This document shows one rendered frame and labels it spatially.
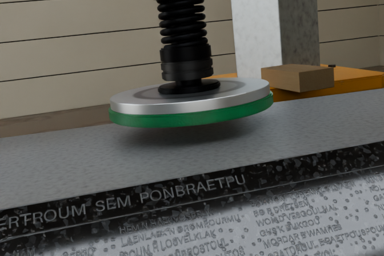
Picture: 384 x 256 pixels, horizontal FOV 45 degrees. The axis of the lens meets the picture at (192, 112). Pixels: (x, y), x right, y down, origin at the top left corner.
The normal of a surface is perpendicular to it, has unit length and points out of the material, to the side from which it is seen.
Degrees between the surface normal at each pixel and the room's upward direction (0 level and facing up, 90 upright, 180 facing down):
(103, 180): 0
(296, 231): 45
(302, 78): 90
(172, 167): 0
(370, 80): 90
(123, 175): 0
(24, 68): 90
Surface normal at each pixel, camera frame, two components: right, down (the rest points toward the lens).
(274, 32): -0.75, 0.19
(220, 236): 0.11, -0.59
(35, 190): -0.10, -0.98
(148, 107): -0.44, 0.21
